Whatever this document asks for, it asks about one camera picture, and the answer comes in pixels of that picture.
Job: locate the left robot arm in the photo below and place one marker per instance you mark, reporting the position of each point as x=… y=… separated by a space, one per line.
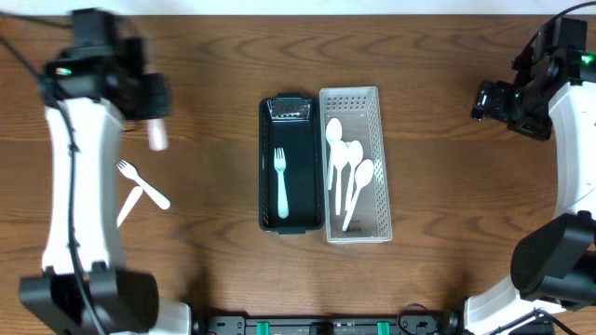
x=90 y=92

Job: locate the white plastic spoon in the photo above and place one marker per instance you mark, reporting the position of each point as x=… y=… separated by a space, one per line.
x=354 y=157
x=339 y=160
x=333 y=134
x=363 y=176

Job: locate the black plastic basket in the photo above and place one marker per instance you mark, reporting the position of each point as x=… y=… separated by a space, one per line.
x=291 y=121

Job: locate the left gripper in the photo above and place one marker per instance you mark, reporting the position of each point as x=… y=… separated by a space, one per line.
x=152 y=98

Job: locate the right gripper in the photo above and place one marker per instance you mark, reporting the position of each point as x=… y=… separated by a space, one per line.
x=494 y=100

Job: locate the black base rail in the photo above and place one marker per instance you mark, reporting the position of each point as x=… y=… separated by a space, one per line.
x=414 y=319

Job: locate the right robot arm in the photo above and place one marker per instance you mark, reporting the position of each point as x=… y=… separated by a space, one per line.
x=551 y=97

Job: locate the mint green plastic fork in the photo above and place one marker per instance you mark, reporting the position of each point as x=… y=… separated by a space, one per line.
x=280 y=165

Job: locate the white plastic utensil handle up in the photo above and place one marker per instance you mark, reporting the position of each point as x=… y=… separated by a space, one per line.
x=132 y=199

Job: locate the white plastic fork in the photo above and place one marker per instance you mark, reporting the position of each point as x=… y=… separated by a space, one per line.
x=157 y=134
x=131 y=172

